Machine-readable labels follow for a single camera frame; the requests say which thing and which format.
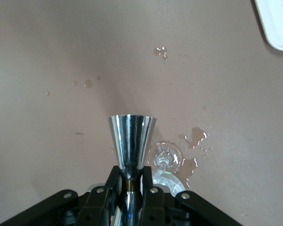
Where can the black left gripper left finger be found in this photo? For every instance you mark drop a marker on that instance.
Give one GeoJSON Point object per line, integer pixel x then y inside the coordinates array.
{"type": "Point", "coordinates": [94, 207]}

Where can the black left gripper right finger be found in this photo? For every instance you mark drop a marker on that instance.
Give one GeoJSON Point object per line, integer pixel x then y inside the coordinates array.
{"type": "Point", "coordinates": [165, 207]}

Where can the steel double jigger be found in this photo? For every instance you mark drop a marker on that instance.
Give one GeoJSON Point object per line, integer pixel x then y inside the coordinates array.
{"type": "Point", "coordinates": [132, 141]}

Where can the clear stemmed wine glass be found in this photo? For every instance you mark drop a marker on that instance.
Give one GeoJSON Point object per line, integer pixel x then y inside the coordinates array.
{"type": "Point", "coordinates": [165, 160]}

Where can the brown table cover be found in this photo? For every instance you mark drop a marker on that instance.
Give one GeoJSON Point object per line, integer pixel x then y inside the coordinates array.
{"type": "Point", "coordinates": [49, 58]}

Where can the cream tray with rabbit print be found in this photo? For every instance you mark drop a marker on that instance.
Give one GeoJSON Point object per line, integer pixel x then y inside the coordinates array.
{"type": "Point", "coordinates": [278, 23]}

